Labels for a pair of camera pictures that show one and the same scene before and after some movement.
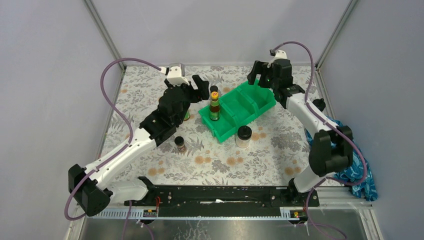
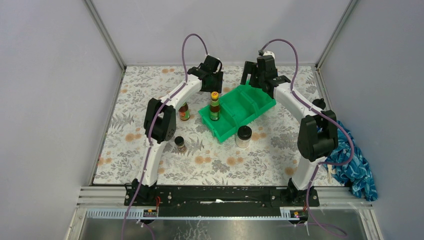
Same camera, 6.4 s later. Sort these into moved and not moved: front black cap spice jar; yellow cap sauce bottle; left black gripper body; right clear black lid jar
Moved: left black gripper body
Not moved: right clear black lid jar; front black cap spice jar; yellow cap sauce bottle
